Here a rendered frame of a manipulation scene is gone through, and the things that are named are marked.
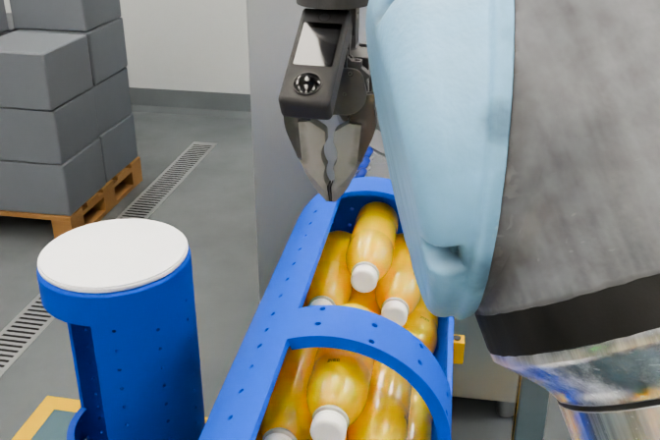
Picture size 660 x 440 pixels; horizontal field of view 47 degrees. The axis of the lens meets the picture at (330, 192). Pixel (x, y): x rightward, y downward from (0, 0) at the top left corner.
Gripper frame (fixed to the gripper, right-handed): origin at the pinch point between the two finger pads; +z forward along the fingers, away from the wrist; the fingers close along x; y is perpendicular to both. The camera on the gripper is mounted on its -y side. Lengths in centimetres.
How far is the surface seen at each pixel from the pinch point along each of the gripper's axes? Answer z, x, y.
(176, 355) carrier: 56, 37, 44
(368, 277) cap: 24.7, -1.7, 25.3
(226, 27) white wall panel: 81, 141, 434
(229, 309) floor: 142, 72, 187
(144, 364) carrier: 55, 41, 39
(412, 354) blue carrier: 21.2, -9.1, 3.3
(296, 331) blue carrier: 18.7, 4.2, 1.8
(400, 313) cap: 30.1, -6.5, 24.9
